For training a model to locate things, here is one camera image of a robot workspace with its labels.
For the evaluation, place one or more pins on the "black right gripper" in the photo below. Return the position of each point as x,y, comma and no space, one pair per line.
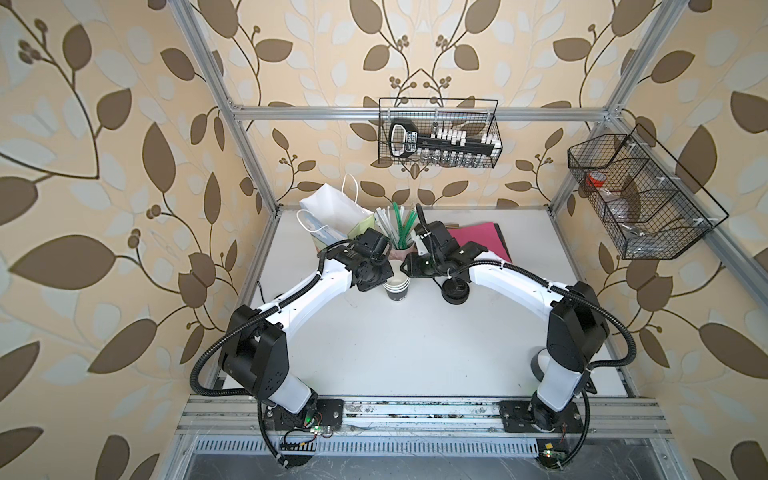
412,268

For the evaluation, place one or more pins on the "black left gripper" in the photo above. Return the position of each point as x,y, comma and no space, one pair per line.
387,272

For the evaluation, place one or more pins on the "black plastic cup lid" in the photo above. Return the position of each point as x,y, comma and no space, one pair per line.
455,291

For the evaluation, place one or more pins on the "stack of paper cups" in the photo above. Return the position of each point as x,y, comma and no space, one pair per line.
397,286

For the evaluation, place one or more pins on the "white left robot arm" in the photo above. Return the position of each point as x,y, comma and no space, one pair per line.
254,349

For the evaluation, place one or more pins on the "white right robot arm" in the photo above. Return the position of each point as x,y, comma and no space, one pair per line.
581,336

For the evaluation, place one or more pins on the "green wrapped straw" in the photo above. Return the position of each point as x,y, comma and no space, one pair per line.
405,220

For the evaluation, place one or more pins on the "white wrapped straw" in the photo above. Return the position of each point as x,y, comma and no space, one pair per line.
383,220

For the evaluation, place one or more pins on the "magenta paper napkin stack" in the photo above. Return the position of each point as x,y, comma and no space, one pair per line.
487,234

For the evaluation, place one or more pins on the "green white paper gift bag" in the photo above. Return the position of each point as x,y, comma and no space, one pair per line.
330,214

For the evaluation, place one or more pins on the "black handheld tool in basket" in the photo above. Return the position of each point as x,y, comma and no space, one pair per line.
405,140

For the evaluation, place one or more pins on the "grey tape roll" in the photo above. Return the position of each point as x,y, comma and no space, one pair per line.
540,363

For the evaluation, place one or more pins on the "red capped clear bottle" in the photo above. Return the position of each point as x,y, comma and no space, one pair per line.
596,184

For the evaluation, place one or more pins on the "black wire basket rear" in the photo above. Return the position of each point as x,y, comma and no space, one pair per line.
475,116

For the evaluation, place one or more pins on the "black wire basket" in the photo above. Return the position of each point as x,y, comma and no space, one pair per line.
663,207
475,116

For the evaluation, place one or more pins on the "black wire basket right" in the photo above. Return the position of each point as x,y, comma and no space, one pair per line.
663,207

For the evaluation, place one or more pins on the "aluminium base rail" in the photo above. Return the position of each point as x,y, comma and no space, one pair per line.
419,416

